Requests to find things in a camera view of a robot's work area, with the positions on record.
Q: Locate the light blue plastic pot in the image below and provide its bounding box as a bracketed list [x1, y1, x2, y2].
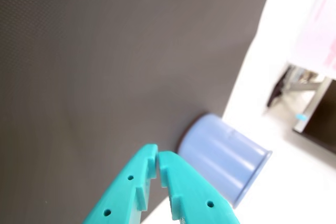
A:
[177, 113, 273, 209]

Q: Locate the white sheet with pink print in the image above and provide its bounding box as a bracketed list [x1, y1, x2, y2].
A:
[288, 0, 336, 80]

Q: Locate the grey metal table frame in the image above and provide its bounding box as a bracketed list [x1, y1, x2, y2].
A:
[285, 65, 334, 116]

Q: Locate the black hanging object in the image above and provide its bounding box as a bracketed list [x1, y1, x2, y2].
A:
[267, 68, 290, 108]

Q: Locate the black panel with metal edge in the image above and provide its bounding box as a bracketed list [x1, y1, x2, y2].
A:
[292, 78, 336, 154]

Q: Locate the dark grey work mat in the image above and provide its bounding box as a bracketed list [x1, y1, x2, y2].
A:
[0, 0, 278, 224]

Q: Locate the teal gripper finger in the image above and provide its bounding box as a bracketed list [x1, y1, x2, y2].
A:
[82, 143, 159, 224]
[158, 151, 242, 224]

